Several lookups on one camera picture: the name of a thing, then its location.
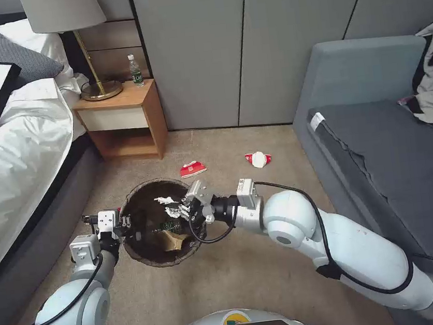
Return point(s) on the dark grey bed base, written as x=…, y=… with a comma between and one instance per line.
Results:
x=50, y=212

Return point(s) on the grey lamp shade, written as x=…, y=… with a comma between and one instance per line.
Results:
x=62, y=11

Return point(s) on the wooden headboard panel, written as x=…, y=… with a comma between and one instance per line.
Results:
x=117, y=44

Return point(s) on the white paper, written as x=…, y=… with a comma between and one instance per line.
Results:
x=170, y=207

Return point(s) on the brass lamp stand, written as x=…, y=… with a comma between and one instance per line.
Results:
x=100, y=90

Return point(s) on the crushed red white carton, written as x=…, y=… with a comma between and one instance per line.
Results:
x=192, y=169

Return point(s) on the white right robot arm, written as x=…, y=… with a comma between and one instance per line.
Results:
x=351, y=249

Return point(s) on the dark round trash bin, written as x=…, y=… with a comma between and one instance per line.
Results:
x=148, y=217

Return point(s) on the white duvet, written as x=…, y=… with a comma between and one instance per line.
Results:
x=17, y=161

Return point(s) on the grey wardrobe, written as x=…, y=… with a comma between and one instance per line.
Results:
x=265, y=39

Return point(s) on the clear plastic water bottle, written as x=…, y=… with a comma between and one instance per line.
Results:
x=136, y=72

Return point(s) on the brown cardboard scrap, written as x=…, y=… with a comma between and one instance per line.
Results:
x=172, y=240

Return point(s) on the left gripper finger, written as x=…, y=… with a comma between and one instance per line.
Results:
x=127, y=222
x=120, y=234

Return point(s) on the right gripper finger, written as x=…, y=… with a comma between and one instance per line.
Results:
x=179, y=204
x=185, y=215

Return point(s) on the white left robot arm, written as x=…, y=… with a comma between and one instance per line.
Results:
x=68, y=304

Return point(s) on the white cushion label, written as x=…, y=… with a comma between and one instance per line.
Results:
x=317, y=120

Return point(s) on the dark grey sofa cushion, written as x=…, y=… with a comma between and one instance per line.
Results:
x=405, y=172

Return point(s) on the wooden nightstand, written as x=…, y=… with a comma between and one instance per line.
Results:
x=125, y=118

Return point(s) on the grey sofa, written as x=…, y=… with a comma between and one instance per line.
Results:
x=355, y=72

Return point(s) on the crushed red white cup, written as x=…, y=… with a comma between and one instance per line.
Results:
x=258, y=159

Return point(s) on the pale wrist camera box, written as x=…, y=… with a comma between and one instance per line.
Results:
x=106, y=221
x=198, y=194

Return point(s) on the white pillow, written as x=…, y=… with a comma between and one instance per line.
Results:
x=36, y=38

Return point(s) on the grey pillow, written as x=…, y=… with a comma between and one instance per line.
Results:
x=8, y=53

